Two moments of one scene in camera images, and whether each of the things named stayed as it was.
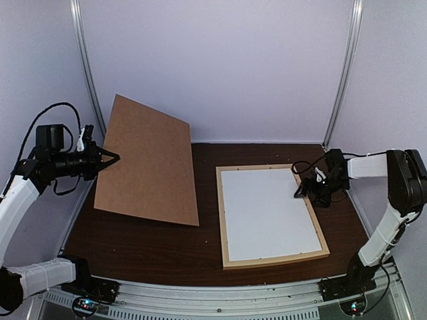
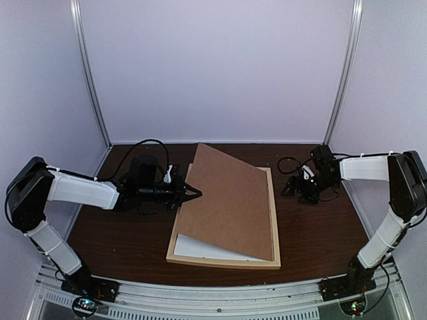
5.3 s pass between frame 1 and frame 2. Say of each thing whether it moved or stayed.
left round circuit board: stayed
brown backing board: moved
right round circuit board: stayed
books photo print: moved
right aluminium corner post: stayed
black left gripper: moved
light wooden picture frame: moved
